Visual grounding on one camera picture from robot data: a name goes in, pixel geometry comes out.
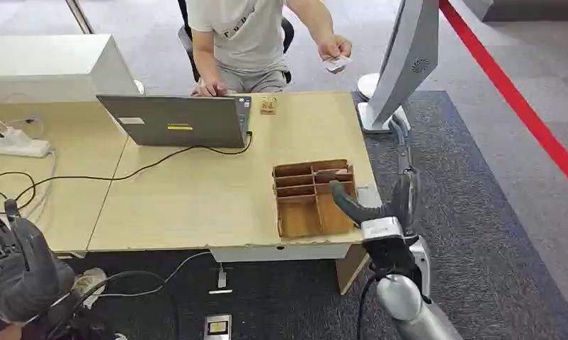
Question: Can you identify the white box-shaped cabinet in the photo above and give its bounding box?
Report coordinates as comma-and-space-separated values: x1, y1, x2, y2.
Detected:
0, 33, 145, 105

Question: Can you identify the grey corrugated hose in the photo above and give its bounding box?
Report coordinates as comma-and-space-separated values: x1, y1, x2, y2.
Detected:
388, 118, 412, 176

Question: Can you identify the white power strip cable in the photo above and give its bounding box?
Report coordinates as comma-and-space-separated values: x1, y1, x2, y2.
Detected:
28, 149, 58, 222

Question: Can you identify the metal pole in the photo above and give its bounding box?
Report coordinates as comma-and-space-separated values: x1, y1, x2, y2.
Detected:
64, 0, 96, 35

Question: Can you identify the red barrier tape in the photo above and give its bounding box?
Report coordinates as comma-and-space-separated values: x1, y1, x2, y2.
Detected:
438, 0, 568, 197

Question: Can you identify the wooden card box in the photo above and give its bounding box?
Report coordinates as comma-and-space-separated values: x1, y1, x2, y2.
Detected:
271, 159, 360, 239

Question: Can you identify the wooden desk leg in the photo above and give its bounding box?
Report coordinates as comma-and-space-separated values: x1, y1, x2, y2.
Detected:
335, 243, 370, 296

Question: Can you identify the dark grey floor rug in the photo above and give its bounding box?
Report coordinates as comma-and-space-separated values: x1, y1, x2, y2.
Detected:
63, 90, 568, 340

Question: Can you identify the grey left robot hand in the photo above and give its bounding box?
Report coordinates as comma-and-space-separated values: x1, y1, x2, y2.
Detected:
0, 192, 76, 324

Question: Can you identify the small wooden stand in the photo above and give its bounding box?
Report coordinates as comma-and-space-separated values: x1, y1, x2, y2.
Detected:
259, 96, 279, 116

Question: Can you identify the white floor cable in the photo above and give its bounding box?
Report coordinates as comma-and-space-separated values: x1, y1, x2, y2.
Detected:
97, 250, 215, 300

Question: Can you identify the white plug adapter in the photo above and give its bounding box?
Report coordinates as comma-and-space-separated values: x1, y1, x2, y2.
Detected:
208, 263, 234, 296

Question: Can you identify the grey laptop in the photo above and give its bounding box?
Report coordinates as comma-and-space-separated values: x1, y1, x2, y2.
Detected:
96, 93, 254, 149

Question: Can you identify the black looped cable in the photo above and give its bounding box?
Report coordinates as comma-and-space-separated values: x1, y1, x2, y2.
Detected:
0, 171, 37, 210

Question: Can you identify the silver floor socket plate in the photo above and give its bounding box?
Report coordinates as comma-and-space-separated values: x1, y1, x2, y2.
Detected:
203, 314, 233, 340

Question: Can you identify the white power strip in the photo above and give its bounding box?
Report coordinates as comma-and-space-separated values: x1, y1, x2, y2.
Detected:
0, 126, 53, 159

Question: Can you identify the white standing display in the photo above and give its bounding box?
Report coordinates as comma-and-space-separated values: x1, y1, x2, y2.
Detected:
356, 0, 448, 135

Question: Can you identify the person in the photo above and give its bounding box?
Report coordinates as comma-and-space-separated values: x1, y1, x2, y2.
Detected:
185, 0, 353, 98

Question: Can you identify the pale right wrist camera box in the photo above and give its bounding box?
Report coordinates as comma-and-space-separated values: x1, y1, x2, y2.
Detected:
360, 216, 407, 244

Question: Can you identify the white crumpled object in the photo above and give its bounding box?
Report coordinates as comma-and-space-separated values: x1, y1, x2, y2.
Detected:
72, 267, 108, 310

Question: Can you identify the card in wooden box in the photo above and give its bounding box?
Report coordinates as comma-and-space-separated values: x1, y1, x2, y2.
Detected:
314, 167, 351, 179

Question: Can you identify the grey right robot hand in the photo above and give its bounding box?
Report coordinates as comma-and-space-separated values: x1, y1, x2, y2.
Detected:
329, 171, 424, 281

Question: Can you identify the black laptop cable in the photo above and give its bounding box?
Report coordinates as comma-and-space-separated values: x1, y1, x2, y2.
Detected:
13, 131, 255, 203

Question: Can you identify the white card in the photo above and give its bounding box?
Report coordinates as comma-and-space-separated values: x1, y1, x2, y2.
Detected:
324, 55, 353, 74

